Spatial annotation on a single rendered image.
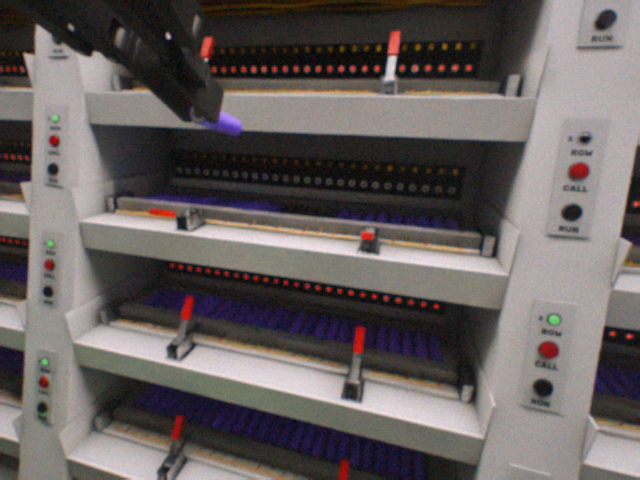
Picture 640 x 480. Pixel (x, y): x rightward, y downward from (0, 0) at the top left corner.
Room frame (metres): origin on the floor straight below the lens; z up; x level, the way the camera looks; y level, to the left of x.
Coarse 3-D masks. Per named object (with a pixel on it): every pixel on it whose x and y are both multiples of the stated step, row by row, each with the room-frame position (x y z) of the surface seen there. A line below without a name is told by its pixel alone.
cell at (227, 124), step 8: (192, 112) 0.28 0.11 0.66; (224, 112) 0.31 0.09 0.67; (192, 120) 0.28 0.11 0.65; (200, 120) 0.28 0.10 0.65; (224, 120) 0.31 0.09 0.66; (232, 120) 0.32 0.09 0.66; (216, 128) 0.31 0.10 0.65; (224, 128) 0.31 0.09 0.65; (232, 128) 0.32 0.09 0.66; (240, 128) 0.34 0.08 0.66
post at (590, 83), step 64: (512, 0) 0.53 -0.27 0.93; (576, 0) 0.36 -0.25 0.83; (576, 64) 0.36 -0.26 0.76; (512, 192) 0.40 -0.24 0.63; (576, 256) 0.35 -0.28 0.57; (512, 320) 0.36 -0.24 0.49; (576, 320) 0.35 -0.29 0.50; (512, 384) 0.36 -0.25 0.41; (576, 384) 0.35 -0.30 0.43; (512, 448) 0.36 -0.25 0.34; (576, 448) 0.34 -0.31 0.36
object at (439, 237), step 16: (128, 208) 0.54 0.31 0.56; (144, 208) 0.54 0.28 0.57; (160, 208) 0.53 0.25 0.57; (176, 208) 0.52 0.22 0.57; (208, 208) 0.51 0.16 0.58; (224, 208) 0.51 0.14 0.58; (256, 224) 0.49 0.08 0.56; (272, 224) 0.49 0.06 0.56; (288, 224) 0.48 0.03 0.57; (304, 224) 0.47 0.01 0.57; (320, 224) 0.47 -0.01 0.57; (336, 224) 0.46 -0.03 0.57; (352, 224) 0.45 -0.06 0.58; (368, 224) 0.45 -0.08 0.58; (384, 224) 0.46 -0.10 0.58; (400, 240) 0.44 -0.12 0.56; (416, 240) 0.44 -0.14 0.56; (432, 240) 0.43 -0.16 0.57; (448, 240) 0.43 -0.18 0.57; (464, 240) 0.42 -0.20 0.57; (480, 240) 0.42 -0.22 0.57
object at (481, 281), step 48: (96, 192) 0.53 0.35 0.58; (144, 192) 0.63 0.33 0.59; (288, 192) 0.61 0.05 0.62; (336, 192) 0.59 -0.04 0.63; (96, 240) 0.51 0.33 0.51; (144, 240) 0.48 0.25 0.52; (192, 240) 0.46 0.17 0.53; (240, 240) 0.44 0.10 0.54; (288, 240) 0.45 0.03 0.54; (336, 240) 0.46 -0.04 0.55; (384, 288) 0.41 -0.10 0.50; (432, 288) 0.39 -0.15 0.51; (480, 288) 0.38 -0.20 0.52
